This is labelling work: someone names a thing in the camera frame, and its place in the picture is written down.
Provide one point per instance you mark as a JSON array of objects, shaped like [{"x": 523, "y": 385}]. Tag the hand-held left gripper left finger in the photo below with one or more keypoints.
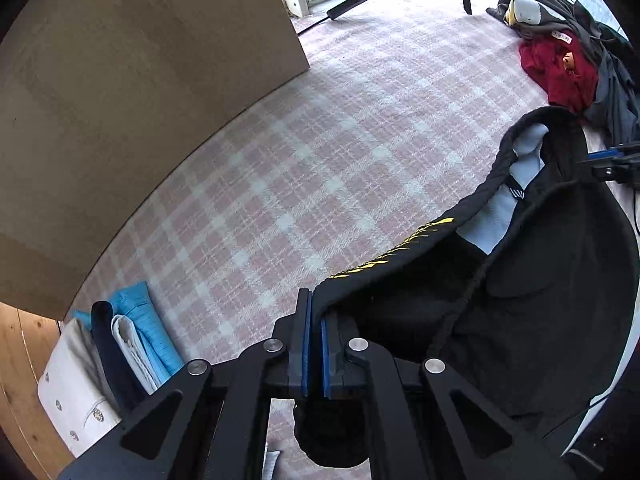
[{"x": 301, "y": 360}]

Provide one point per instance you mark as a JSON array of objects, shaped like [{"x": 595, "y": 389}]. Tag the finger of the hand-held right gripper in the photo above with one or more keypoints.
[{"x": 607, "y": 155}]

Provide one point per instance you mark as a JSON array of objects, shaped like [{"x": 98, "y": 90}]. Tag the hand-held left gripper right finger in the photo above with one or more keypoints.
[{"x": 327, "y": 360}]

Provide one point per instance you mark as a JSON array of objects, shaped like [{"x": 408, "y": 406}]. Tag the black hooded jacket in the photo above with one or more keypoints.
[{"x": 525, "y": 280}]

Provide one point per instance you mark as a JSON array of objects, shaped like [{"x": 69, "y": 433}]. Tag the dark grey garment pile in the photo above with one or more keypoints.
[{"x": 607, "y": 70}]

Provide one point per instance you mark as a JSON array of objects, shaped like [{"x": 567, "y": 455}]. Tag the red garment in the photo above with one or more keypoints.
[{"x": 557, "y": 67}]

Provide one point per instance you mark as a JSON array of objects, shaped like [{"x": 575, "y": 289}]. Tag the blue folded garment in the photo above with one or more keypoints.
[{"x": 145, "y": 320}]

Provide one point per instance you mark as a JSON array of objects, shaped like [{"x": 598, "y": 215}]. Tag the penguin plush toy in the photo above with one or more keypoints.
[{"x": 524, "y": 10}]

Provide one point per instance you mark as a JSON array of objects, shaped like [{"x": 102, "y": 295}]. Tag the navy folded garment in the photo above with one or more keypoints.
[{"x": 111, "y": 355}]

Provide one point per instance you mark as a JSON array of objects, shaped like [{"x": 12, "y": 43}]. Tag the pink plaid bed sheet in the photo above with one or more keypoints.
[{"x": 310, "y": 160}]

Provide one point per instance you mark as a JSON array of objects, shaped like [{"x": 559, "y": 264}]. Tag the white dotted folded garment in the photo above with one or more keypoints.
[{"x": 75, "y": 390}]

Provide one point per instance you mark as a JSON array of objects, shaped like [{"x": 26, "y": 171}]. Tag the beige headboard panel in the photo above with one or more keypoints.
[{"x": 110, "y": 110}]

